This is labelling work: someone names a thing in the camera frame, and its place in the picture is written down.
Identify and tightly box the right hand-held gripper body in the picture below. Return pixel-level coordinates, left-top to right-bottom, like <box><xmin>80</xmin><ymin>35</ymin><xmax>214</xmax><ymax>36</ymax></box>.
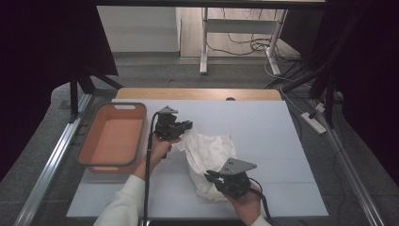
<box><xmin>215</xmin><ymin>157</ymin><xmax>258</xmax><ymax>200</ymax></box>

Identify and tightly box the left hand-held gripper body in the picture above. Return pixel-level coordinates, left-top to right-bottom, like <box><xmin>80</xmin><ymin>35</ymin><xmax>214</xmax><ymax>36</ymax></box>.
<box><xmin>153</xmin><ymin>105</ymin><xmax>184</xmax><ymax>141</ymax></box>

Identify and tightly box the white baby romper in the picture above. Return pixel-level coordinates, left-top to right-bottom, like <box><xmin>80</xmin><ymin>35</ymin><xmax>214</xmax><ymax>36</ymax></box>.
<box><xmin>178</xmin><ymin>126</ymin><xmax>238</xmax><ymax>202</ymax></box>

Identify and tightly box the orange basket with grey rim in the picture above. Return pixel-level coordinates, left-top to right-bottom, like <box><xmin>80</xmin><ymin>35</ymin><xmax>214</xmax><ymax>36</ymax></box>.
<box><xmin>76</xmin><ymin>102</ymin><xmax>149</xmax><ymax>174</ymax></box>

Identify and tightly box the person's right hand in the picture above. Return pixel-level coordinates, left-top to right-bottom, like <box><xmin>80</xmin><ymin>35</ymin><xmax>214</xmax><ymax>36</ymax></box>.
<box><xmin>224</xmin><ymin>182</ymin><xmax>263</xmax><ymax>226</ymax></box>

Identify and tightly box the person's left hand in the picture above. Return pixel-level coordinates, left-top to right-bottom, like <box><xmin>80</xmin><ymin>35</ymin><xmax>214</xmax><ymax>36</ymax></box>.
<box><xmin>133</xmin><ymin>136</ymin><xmax>183</xmax><ymax>182</ymax></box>

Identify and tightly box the white table mat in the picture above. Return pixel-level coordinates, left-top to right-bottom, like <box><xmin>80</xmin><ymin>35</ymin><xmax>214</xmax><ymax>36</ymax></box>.
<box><xmin>66</xmin><ymin>98</ymin><xmax>329</xmax><ymax>219</ymax></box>

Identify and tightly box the black metal stand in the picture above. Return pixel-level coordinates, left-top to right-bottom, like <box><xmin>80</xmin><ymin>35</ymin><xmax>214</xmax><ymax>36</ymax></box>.
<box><xmin>264</xmin><ymin>8</ymin><xmax>366</xmax><ymax>129</ymax></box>
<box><xmin>69</xmin><ymin>73</ymin><xmax>123</xmax><ymax>123</ymax></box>

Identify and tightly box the white power strip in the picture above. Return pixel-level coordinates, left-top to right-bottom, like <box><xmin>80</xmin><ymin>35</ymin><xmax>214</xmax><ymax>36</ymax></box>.
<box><xmin>300</xmin><ymin>111</ymin><xmax>327</xmax><ymax>136</ymax></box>

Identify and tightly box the black curtain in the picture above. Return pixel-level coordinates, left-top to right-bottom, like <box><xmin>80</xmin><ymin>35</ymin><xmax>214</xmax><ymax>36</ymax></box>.
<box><xmin>280</xmin><ymin>0</ymin><xmax>399</xmax><ymax>186</ymax></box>
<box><xmin>0</xmin><ymin>0</ymin><xmax>120</xmax><ymax>182</ymax></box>

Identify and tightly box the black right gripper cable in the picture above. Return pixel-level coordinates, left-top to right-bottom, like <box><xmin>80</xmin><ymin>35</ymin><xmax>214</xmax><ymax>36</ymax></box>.
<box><xmin>248</xmin><ymin>177</ymin><xmax>277</xmax><ymax>226</ymax></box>

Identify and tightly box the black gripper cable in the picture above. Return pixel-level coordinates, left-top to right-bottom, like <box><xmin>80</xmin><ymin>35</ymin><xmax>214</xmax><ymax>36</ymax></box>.
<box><xmin>248</xmin><ymin>177</ymin><xmax>277</xmax><ymax>226</ymax></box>
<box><xmin>143</xmin><ymin>111</ymin><xmax>161</xmax><ymax>226</ymax></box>

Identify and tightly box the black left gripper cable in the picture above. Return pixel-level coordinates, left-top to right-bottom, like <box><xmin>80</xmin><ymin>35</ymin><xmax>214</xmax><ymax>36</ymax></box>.
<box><xmin>143</xmin><ymin>111</ymin><xmax>161</xmax><ymax>226</ymax></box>

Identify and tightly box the bundle of floor cables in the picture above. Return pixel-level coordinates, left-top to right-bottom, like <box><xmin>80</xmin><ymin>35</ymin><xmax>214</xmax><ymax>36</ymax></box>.
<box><xmin>206</xmin><ymin>8</ymin><xmax>302</xmax><ymax>62</ymax></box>

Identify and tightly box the white desk frame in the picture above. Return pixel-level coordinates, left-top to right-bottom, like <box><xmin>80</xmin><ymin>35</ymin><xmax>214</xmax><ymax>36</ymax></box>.
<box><xmin>199</xmin><ymin>7</ymin><xmax>288</xmax><ymax>76</ymax></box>

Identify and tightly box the aluminium floor rail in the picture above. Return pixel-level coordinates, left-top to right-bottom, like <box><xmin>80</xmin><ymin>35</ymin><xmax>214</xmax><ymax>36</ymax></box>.
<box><xmin>316</xmin><ymin>112</ymin><xmax>385</xmax><ymax>226</ymax></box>
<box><xmin>12</xmin><ymin>93</ymin><xmax>93</xmax><ymax>226</ymax></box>

